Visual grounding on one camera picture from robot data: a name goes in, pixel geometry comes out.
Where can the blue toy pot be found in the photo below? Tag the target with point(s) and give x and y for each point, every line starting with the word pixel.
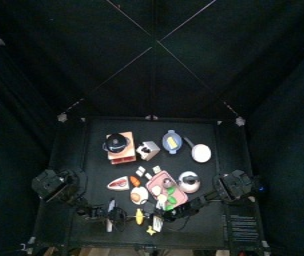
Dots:
pixel 164 141

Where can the toy fried egg plate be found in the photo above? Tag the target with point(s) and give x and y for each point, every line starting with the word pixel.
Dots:
pixel 138 195

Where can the green toy vegetable piece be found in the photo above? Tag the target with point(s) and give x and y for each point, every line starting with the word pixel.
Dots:
pixel 170 191
pixel 172 200

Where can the white round toy food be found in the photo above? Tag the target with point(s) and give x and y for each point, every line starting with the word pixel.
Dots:
pixel 156 190

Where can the yellow toy corn cob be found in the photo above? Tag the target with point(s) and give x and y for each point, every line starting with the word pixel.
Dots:
pixel 138 216

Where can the wooden toy toaster cube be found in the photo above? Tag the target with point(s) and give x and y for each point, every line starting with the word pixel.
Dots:
pixel 148 150

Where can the orange toy carrot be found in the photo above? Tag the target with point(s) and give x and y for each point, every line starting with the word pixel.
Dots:
pixel 134 181

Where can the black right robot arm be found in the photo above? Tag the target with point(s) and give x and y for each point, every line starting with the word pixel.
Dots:
pixel 232 183

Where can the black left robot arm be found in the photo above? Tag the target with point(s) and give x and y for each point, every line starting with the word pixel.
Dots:
pixel 54 183

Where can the metal frame clamp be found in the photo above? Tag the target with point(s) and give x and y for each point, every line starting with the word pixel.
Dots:
pixel 240 121
pixel 150 117
pixel 61 117

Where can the silver pink toy kettle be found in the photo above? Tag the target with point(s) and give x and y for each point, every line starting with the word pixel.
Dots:
pixel 188 181

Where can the white toy knife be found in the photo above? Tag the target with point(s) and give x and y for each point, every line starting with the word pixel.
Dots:
pixel 109 226

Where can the metal frame foot bracket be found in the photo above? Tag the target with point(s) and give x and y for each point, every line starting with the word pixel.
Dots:
pixel 25 247

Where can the red white triangular toy slice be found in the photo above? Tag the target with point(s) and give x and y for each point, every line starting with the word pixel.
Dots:
pixel 118 183

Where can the white oblong toy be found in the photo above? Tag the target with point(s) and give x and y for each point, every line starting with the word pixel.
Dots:
pixel 157 224

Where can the white toy vegetable stalk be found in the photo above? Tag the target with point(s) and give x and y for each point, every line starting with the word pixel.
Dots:
pixel 161 199

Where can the yellow toy star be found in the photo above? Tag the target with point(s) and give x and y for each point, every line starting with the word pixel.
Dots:
pixel 149 230

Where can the small pink grey toy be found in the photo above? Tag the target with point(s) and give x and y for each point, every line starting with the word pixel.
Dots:
pixel 166 182

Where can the yellow toy butter block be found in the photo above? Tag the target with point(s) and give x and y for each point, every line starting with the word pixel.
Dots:
pixel 172 142

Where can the small white toy block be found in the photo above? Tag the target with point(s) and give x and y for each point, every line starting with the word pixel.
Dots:
pixel 156 169
pixel 148 175
pixel 140 171

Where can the wooden orange toy stove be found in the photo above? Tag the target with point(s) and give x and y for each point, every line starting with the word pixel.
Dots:
pixel 126 156

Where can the pink toy cutting board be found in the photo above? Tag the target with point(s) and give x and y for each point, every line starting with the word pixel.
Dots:
pixel 181 197

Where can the black toy pot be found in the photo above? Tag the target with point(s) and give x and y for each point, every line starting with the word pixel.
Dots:
pixel 116 143

